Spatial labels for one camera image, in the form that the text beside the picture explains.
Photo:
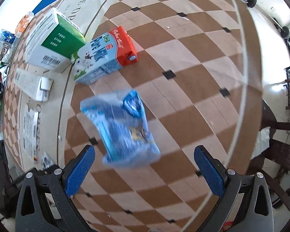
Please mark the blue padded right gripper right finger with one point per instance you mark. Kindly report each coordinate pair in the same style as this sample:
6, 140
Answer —
255, 212

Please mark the green white cardboard box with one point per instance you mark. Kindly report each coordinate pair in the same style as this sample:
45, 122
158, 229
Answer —
53, 41

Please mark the dark wooden chair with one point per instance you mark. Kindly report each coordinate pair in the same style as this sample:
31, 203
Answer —
276, 151

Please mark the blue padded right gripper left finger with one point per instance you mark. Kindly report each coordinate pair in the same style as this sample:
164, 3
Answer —
45, 199

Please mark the red blue milk carton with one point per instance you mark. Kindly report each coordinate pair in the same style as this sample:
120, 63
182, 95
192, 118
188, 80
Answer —
102, 56

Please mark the blue white plastic bag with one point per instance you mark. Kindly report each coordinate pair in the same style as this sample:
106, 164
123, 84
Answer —
121, 122

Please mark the small white paper box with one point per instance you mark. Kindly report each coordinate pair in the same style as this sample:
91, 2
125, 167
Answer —
34, 86

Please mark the checkered top coffee table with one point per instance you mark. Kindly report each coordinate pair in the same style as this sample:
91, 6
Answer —
199, 77

